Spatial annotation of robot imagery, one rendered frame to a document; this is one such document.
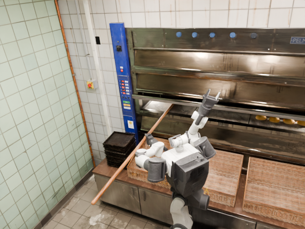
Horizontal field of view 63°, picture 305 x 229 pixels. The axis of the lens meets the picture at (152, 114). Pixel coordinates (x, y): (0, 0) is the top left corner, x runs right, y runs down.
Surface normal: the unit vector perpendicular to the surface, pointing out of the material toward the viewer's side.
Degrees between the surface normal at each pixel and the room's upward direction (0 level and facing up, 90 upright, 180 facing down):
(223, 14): 90
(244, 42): 90
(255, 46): 90
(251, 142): 71
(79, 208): 0
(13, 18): 90
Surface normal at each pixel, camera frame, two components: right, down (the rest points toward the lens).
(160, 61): -0.42, 0.13
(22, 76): 0.90, 0.14
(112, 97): -0.42, 0.46
